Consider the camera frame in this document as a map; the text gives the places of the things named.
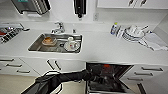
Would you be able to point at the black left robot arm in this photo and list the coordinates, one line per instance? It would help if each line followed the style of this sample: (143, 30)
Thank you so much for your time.
(50, 81)

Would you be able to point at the stainless steel dishwasher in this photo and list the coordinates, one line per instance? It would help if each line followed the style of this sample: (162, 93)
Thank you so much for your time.
(110, 86)

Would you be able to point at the white two-door sink cabinet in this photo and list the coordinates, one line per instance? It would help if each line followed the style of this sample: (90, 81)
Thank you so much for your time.
(70, 65)

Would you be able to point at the white plate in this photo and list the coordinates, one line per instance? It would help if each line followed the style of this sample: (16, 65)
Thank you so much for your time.
(66, 48)

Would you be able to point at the white mug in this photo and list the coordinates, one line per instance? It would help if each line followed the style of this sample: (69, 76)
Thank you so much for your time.
(71, 41)

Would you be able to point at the small chrome sink knob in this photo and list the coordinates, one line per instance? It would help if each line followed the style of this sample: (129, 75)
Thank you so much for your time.
(74, 30)

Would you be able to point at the blue dish soap bottle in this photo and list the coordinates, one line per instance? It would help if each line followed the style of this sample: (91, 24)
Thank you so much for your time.
(114, 28)

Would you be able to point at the small white bottle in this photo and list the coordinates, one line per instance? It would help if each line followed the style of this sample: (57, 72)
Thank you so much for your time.
(120, 31)

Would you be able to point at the orange food container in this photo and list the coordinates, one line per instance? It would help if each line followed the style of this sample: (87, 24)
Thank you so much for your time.
(48, 41)

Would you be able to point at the chrome faucet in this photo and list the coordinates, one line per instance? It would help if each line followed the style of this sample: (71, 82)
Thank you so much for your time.
(58, 27)

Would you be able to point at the narrow white drawer unit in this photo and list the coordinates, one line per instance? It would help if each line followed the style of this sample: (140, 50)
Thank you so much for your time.
(150, 73)

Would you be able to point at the stack of plates and cutlery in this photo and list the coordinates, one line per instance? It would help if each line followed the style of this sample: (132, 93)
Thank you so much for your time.
(133, 33)

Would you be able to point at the stainless steel sink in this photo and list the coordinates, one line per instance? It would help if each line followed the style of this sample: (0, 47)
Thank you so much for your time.
(33, 48)

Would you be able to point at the black soap dispenser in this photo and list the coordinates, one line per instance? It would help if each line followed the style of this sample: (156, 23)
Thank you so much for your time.
(80, 7)

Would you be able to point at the white three-drawer unit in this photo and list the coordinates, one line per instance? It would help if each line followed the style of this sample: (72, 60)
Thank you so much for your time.
(15, 66)

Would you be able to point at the steel paper towel dispenser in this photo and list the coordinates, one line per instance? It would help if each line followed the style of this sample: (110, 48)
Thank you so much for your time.
(31, 6)

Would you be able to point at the white wall outlet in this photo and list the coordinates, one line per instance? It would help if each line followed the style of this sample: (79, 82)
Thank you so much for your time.
(96, 16)

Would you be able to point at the white wall cabinet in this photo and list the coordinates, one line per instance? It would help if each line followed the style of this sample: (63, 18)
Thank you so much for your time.
(133, 3)

